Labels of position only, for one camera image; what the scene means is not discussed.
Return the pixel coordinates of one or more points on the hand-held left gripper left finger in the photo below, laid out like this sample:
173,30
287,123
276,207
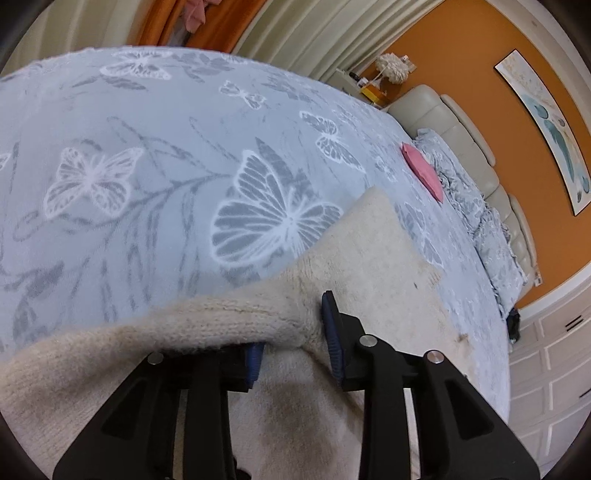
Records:
253,365

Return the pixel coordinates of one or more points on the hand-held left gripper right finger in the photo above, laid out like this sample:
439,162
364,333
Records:
330,333

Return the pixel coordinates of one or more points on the beige knitted sweater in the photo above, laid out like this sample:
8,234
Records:
369,258

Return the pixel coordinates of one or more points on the butterfly print grey blanket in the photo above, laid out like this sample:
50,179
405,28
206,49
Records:
161,207

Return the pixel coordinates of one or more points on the dark object beside bed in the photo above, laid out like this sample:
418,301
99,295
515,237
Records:
513,325

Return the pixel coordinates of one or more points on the grey floral duvet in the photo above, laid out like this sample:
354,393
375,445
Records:
490,240

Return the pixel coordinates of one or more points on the pink folded cloth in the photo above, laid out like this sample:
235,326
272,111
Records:
422,171

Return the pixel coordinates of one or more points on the white panelled wardrobe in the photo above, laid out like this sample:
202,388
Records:
554,369

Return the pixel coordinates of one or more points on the cream padded headboard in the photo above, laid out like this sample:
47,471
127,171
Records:
466,134

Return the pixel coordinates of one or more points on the yellow box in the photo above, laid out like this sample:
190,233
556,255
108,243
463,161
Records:
373,94

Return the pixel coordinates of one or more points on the white nightstand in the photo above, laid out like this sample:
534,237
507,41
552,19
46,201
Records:
347,79

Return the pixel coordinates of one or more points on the white pleated curtain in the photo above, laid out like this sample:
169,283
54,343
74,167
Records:
300,32

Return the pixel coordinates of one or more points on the orange curtain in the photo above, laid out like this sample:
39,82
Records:
231,21

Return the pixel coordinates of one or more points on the pink hanging garment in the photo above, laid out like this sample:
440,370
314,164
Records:
196,14

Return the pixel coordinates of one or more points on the framed wall picture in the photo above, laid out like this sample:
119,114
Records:
549,121

